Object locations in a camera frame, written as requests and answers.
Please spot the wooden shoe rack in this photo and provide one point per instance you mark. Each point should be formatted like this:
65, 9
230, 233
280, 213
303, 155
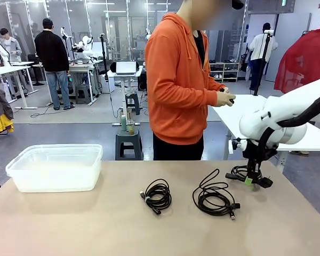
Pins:
224, 72

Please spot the person in orange hoodie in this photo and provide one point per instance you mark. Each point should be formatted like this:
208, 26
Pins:
173, 80

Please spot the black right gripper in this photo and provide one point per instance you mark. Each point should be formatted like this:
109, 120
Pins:
258, 150

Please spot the black tripod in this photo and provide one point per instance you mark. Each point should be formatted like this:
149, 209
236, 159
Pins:
262, 61

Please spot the person in grey hoodie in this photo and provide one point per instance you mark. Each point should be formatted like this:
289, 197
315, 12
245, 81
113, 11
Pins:
12, 48

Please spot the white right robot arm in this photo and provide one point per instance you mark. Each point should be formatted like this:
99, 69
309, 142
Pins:
282, 112

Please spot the white background table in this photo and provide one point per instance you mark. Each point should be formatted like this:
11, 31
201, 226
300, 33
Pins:
229, 112

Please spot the white standing desk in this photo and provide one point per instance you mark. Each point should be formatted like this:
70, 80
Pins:
5, 70

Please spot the person in white top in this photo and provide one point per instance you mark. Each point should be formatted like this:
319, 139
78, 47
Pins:
258, 50

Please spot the green bottle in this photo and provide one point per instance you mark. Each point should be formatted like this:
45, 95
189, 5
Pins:
123, 123

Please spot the person's left hand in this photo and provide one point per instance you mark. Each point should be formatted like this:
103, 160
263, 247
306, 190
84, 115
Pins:
225, 90

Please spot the grey plastic stool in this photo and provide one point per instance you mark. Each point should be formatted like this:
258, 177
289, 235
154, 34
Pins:
82, 93

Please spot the person's left forearm orange sleeve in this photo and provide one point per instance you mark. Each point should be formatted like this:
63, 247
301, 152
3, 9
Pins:
214, 84

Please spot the black handheld device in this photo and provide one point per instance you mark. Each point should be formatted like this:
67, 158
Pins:
231, 100

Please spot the red cape on mannequin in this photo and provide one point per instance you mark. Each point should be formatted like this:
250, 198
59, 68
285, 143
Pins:
304, 61

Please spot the dark plastic step stool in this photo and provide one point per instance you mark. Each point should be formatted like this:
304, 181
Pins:
129, 145

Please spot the clear plastic storage container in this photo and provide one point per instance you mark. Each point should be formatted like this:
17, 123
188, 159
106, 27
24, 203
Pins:
56, 181

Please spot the open laptop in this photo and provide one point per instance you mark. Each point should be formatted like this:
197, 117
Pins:
126, 67

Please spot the person's right forearm orange sleeve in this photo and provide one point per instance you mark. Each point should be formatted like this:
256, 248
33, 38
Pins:
192, 98

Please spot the white laptop stand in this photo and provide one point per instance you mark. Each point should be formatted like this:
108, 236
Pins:
124, 98

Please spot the small dark stool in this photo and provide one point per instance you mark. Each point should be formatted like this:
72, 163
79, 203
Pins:
132, 102

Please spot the white desk with equipment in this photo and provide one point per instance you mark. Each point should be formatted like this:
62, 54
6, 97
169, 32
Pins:
82, 66

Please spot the person's right hand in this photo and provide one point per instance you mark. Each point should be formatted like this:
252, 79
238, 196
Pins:
224, 100

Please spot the man in black jacket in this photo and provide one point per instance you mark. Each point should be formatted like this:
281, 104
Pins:
52, 53

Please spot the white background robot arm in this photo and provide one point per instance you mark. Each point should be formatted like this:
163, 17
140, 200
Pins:
85, 46

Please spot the yellow cloth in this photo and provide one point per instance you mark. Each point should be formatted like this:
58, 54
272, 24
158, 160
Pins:
4, 125

